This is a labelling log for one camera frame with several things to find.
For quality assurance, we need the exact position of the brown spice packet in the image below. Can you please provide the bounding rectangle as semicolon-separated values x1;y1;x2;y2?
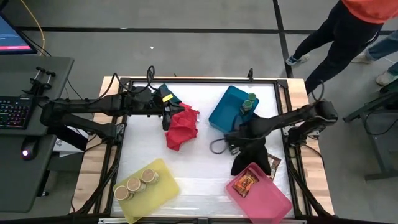
267;152;282;182

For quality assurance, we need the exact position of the green cloth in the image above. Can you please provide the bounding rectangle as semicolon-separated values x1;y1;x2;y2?
154;83;183;105

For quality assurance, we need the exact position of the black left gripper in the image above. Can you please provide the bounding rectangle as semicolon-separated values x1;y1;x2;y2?
124;87;187;131

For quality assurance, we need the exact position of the grey desk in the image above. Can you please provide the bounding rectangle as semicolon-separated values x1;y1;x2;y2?
0;55;75;214

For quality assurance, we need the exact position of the tan-lid spice jar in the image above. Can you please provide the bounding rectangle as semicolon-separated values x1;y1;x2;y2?
140;168;160;185
126;177;147;194
113;185;135;202

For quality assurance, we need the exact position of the black cloth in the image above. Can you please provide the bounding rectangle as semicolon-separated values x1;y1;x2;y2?
230;113;282;177

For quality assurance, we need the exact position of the blue plastic bin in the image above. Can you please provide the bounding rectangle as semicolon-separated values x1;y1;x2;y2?
208;85;261;134

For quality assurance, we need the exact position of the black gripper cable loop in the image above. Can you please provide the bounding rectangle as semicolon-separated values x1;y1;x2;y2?
209;138;231;156

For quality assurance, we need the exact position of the red cloth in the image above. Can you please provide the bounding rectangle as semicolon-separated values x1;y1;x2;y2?
164;102;200;152

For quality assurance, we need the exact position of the pink plastic bin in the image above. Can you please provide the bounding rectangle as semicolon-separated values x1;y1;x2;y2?
226;162;294;224

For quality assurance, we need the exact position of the black aluminium table frame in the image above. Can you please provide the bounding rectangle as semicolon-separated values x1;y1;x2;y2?
74;68;335;224

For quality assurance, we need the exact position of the black metal stand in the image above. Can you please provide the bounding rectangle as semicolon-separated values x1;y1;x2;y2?
343;77;398;181

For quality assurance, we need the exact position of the white foam table mat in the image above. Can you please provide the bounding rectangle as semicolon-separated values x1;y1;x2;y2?
111;81;295;218

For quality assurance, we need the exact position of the white box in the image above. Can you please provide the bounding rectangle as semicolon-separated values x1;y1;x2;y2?
52;121;90;158

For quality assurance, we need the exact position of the black clamp holder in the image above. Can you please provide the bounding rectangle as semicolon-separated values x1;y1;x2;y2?
21;66;57;100

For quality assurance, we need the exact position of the person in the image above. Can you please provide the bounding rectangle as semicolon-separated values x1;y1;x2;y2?
351;29;398;87
285;0;398;96

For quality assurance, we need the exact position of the yellow cable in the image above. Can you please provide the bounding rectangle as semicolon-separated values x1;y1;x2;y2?
19;0;46;57

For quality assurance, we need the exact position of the yellow plastic bin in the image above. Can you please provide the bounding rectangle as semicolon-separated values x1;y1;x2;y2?
113;157;181;224

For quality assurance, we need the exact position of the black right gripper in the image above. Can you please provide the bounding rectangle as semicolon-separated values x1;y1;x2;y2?
225;126;267;155

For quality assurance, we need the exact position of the computer monitor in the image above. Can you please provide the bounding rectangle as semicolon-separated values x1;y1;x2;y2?
0;12;39;55

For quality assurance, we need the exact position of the backlit keyboard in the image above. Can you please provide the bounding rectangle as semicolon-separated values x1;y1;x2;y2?
0;95;35;130

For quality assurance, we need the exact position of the orange spice packet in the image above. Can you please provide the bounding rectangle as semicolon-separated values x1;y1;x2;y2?
231;169;261;198

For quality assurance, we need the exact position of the black computer mouse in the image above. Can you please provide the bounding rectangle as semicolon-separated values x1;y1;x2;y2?
20;136;39;162

